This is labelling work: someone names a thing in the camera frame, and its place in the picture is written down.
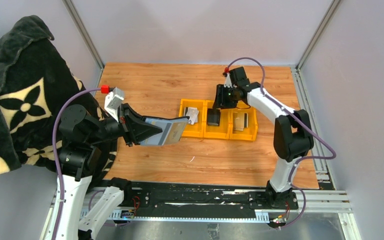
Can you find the black floral blanket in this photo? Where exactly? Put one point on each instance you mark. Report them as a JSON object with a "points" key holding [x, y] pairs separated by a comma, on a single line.
{"points": [[35, 82]]}

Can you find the black leather card holder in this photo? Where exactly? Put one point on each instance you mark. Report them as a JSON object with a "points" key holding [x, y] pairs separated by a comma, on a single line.
{"points": [[172, 130]]}

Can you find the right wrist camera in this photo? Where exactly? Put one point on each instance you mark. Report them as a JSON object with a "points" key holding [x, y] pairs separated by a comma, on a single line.
{"points": [[228, 81]]}

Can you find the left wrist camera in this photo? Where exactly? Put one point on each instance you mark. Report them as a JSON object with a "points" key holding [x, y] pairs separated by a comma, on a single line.
{"points": [[113, 101]]}

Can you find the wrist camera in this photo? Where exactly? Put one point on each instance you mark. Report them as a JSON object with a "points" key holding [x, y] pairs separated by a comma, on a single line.
{"points": [[113, 101], [228, 81]]}

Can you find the black VIP card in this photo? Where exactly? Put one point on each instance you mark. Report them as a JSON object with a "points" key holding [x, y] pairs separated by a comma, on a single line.
{"points": [[213, 117]]}

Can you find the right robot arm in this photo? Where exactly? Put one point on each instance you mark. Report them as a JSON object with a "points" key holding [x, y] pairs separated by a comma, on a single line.
{"points": [[292, 139]]}

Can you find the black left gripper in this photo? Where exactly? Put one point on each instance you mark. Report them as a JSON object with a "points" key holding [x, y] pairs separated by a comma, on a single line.
{"points": [[133, 127]]}

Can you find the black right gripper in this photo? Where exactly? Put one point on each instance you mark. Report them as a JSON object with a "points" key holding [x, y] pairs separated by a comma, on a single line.
{"points": [[220, 101]]}

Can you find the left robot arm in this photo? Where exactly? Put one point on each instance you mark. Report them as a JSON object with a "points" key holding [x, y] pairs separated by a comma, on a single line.
{"points": [[87, 142]]}

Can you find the yellow bin right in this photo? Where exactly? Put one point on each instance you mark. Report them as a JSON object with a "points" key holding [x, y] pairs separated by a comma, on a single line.
{"points": [[250, 133]]}

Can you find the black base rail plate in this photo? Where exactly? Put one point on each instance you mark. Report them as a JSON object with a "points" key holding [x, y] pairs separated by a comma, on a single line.
{"points": [[197, 201]]}

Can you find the silver card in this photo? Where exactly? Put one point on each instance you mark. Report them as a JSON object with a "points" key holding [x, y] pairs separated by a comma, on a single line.
{"points": [[192, 113]]}

